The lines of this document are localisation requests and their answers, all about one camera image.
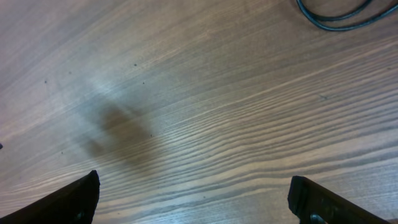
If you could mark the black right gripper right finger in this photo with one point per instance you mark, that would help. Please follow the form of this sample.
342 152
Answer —
312 203

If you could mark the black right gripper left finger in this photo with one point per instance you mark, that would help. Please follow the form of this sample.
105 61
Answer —
73 203

